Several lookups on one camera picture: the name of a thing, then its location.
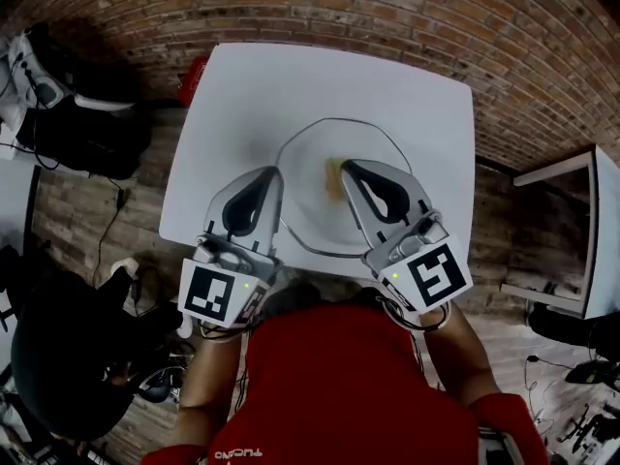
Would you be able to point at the white side table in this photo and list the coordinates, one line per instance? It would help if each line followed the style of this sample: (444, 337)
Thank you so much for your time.
(608, 230)

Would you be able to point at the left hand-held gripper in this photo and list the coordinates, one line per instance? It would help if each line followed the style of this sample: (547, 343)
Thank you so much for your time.
(208, 293)

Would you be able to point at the person's right forearm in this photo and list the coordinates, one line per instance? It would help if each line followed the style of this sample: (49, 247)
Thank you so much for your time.
(460, 356)

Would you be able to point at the yellow sponge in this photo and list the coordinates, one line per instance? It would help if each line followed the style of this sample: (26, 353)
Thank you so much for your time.
(334, 179)

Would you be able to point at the black office chair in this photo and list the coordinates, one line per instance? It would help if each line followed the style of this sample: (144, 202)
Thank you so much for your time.
(9, 279)

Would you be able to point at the black green shoe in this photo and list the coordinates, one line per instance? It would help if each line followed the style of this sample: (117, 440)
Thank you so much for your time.
(591, 371)

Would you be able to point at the person's red shirt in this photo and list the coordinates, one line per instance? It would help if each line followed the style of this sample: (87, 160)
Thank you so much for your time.
(339, 385)

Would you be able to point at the white square table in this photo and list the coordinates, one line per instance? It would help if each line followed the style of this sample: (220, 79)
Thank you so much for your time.
(290, 80)

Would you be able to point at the white wrist bangle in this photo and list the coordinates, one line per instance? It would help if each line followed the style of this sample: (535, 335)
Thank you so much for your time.
(438, 327)

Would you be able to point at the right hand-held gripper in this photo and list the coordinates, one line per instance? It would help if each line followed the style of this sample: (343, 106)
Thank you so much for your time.
(431, 274)

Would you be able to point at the person's left forearm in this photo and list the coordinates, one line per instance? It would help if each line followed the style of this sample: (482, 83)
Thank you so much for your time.
(208, 381)

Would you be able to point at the red box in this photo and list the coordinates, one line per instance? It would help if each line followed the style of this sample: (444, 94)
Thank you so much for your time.
(194, 80)

